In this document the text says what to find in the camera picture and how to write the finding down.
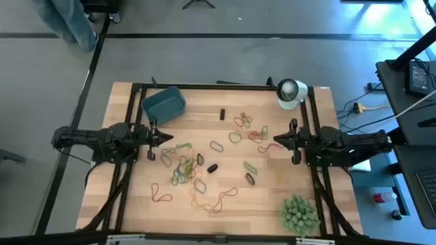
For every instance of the white box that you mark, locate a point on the white box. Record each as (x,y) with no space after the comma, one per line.
(362,166)

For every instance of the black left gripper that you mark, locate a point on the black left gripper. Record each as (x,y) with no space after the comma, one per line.
(143,136)

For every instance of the small black bottle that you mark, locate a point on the small black bottle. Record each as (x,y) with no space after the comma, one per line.
(396,215)

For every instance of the red rubber band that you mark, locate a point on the red rubber band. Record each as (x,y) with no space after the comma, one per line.
(152,192)
(242,119)
(272,145)
(192,175)
(253,136)
(222,197)

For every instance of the black floor strip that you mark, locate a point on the black floor strip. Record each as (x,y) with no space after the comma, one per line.
(82,95)
(204,35)

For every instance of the person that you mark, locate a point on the person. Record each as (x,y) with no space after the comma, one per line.
(68,24)

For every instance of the small black rectangular block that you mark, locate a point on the small black rectangular block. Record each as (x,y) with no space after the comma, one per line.
(222,114)

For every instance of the black wheeled chair base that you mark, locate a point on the black wheeled chair base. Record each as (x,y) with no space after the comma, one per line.
(115,17)

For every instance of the black horizontal beam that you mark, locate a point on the black horizontal beam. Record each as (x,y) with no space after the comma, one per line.
(51,238)

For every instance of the black aluminium table frame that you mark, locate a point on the black aluminium table frame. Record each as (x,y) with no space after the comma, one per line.
(204,86)

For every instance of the black electronic box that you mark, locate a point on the black electronic box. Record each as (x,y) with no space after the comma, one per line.
(419,80)

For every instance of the teal plastic bin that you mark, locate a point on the teal plastic bin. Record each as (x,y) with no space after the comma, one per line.
(163,107)

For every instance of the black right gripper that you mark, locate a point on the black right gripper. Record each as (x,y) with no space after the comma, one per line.
(304,140)

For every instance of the black floor adapter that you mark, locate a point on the black floor adapter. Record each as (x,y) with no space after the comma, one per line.
(371,86)

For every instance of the black keyboard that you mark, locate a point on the black keyboard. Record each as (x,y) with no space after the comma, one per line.
(429,190)

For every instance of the green artificial plant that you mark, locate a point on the green artificial plant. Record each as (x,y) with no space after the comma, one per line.
(299,216)

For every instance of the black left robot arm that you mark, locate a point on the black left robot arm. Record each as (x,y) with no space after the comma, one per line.
(102,139)

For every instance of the black desk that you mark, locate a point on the black desk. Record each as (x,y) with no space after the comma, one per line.
(408,190)
(395,102)

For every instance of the grey furniture leg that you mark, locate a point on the grey furniture leg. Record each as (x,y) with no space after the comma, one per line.
(12,156)

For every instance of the black tripod base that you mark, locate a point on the black tripod base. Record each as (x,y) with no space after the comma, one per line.
(198,2)

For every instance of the black slanted pole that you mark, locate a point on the black slanted pole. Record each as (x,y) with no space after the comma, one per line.
(413,49)

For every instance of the silver metal bracket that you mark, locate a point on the silver metal bracket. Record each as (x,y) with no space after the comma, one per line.
(126,238)
(315,241)

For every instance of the black table-level camera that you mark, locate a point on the black table-level camera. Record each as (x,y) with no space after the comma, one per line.
(220,239)

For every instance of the grey rubber band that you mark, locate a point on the grey rubber band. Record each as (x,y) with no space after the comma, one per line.
(162,158)

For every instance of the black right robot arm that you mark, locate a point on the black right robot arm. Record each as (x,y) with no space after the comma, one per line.
(340,141)

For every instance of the black oval clip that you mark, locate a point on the black oval clip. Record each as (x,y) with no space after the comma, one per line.
(212,168)

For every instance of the red and white bottle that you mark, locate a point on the red and white bottle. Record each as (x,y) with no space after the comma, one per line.
(385,197)

